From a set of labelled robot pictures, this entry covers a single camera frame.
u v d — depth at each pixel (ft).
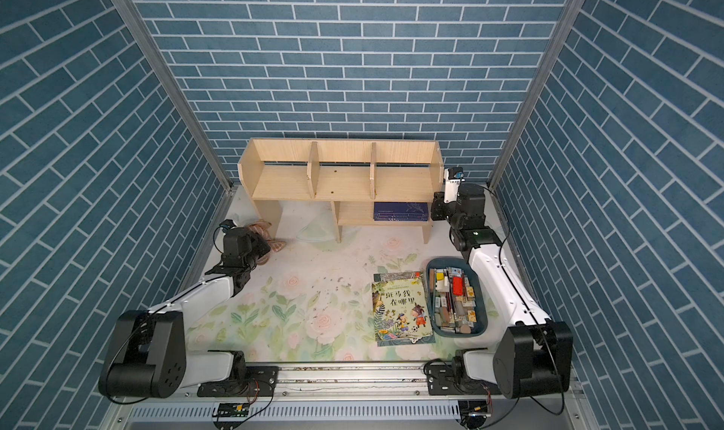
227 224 2.57
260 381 2.37
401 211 3.07
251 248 2.40
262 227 2.87
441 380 2.42
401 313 2.78
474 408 2.31
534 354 1.31
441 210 2.38
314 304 2.87
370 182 2.55
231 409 2.37
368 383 2.47
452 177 2.27
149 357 2.92
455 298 2.84
